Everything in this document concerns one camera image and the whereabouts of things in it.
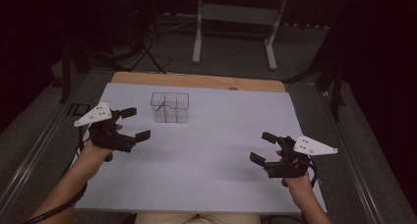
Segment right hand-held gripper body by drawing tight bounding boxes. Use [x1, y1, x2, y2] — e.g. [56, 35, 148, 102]
[264, 135, 338, 180]

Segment person's beige trousers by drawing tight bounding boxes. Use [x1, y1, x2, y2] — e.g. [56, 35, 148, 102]
[135, 211, 263, 224]

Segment white power strip with plugs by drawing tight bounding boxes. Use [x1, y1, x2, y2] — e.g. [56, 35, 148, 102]
[283, 22, 330, 30]

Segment person's right hand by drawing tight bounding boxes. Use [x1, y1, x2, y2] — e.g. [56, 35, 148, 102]
[275, 149, 318, 202]

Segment black floor cable bundle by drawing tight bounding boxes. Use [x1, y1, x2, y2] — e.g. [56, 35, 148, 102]
[82, 31, 174, 75]

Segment black square floor frame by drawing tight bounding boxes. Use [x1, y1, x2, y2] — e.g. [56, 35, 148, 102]
[66, 102, 91, 118]

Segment clear plastic organizer box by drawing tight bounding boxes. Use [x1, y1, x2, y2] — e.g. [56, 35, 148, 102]
[149, 91, 191, 125]

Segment aluminium floor rail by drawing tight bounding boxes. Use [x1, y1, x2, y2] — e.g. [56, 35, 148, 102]
[0, 95, 83, 207]
[319, 87, 387, 224]

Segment black pen with orange end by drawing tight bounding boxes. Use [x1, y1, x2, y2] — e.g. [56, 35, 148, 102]
[156, 101, 171, 114]

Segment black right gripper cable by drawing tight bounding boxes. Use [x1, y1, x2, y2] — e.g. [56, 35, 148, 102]
[308, 160, 320, 189]

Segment black metal stand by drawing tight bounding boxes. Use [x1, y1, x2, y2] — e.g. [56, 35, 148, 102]
[283, 30, 347, 122]
[58, 41, 93, 104]

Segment person's left hand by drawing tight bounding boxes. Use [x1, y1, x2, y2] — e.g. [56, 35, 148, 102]
[78, 123, 124, 163]

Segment light blue table mat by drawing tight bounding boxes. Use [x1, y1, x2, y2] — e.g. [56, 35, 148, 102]
[73, 82, 328, 215]

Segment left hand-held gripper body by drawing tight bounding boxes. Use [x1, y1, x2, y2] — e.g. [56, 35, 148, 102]
[73, 101, 138, 153]

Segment white metal desk frame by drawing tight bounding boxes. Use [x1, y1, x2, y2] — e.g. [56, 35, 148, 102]
[192, 0, 289, 72]

